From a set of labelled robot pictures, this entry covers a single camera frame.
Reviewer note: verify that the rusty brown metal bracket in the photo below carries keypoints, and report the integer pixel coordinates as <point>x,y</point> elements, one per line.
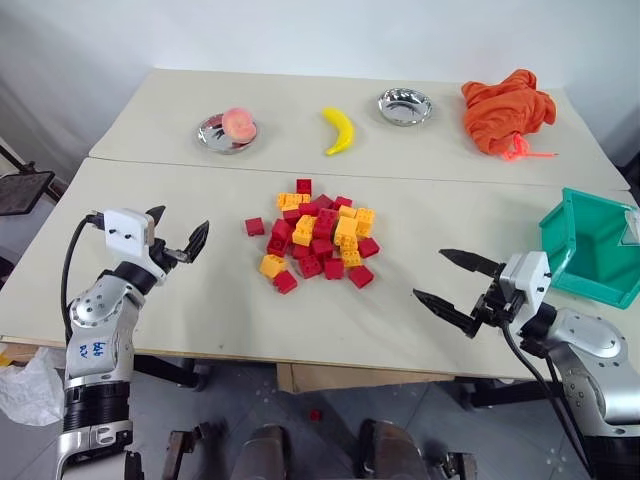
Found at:
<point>182,447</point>

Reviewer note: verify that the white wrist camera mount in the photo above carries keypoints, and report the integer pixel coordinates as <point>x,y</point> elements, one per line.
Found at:
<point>126,232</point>
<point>525,277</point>

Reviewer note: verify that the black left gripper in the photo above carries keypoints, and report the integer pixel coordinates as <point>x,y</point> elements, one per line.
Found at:
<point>167,254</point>

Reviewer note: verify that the black mesh tray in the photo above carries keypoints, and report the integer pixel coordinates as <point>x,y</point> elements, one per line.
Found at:
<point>22,192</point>

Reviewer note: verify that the dark rounded shape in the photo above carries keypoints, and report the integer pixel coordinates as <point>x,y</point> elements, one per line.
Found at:
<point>390,450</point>
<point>265,452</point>

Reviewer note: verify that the steel bowl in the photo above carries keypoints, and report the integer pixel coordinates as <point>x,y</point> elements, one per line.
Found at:
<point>404,106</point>

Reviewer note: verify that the steel plate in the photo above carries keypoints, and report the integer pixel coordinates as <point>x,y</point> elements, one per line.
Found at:
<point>217,136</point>

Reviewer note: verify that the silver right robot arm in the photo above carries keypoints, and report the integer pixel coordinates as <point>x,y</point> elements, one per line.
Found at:
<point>595,360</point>

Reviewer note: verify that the yellow toy banana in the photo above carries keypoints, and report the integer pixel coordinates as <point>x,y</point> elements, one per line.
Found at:
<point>341,131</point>

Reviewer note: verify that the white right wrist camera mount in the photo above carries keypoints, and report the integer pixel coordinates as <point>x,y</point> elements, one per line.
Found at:
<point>525,277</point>

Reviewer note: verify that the crumpled orange cloth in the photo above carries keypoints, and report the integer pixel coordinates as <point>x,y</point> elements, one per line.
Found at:
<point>505,112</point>

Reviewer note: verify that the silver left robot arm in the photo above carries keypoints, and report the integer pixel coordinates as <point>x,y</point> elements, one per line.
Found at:
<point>97,320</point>

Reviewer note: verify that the white label in bin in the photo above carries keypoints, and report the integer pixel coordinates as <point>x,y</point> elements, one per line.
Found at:
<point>631,227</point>

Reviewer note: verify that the brown board under table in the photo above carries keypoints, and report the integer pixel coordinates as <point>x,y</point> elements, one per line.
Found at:
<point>350,377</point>

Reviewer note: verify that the black table leg bar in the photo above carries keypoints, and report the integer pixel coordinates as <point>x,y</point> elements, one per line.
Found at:
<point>505,392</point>
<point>170,372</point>

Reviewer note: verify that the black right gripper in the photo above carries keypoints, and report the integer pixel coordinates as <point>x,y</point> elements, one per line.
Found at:
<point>492,306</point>

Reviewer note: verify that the pink toy peach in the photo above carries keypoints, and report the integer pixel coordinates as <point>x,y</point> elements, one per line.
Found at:
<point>239,125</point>

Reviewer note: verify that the dark red plastic brick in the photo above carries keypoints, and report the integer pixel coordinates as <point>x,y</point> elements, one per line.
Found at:
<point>315,414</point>

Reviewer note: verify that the teal plastic bin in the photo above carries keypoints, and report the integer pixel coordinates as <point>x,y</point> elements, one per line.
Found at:
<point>592,250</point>

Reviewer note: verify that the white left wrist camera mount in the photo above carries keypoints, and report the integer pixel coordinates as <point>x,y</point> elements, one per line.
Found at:
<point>126,232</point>

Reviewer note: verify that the white plastic bag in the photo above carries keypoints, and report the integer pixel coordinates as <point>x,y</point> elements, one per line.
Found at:
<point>27,385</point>

